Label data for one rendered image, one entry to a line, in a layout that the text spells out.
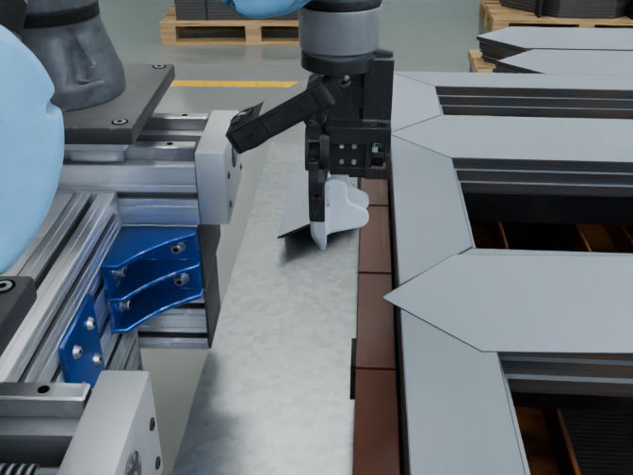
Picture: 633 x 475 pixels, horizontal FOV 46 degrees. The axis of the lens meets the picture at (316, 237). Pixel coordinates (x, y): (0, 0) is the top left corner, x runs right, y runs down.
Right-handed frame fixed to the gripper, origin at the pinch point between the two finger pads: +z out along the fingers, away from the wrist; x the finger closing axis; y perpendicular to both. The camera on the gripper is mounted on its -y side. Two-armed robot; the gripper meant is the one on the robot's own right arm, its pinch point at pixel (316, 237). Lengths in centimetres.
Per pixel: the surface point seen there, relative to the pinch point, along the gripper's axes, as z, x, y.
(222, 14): 74, 416, -87
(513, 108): 9, 67, 33
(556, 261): 5.6, 5.9, 27.2
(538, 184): 9.0, 33.8, 31.1
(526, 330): 5.5, -7.6, 21.4
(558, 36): 7, 113, 51
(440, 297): 5.5, -2.4, 13.3
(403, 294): 5.5, -2.1, 9.5
